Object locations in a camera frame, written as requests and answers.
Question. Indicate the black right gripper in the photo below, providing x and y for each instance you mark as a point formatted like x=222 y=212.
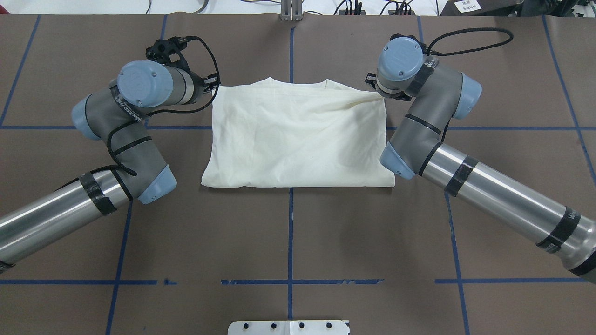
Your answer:
x=394 y=96

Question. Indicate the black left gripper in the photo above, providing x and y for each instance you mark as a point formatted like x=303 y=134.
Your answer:
x=208 y=87

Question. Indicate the white long-sleeve cat shirt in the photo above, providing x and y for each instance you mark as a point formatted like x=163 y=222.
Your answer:
x=272 y=134

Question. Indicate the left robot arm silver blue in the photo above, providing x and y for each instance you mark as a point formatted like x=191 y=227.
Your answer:
x=75 y=118

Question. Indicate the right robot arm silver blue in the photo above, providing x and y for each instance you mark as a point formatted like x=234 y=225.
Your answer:
x=440 y=93

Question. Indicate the black box with white label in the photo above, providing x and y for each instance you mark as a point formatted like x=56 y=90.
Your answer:
x=498 y=8

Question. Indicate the black power strip with cables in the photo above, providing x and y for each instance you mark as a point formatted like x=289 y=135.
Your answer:
x=375 y=7

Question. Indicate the aluminium frame post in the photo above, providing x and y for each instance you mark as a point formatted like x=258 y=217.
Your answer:
x=291 y=10

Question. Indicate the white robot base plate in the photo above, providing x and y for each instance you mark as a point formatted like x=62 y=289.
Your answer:
x=290 y=327

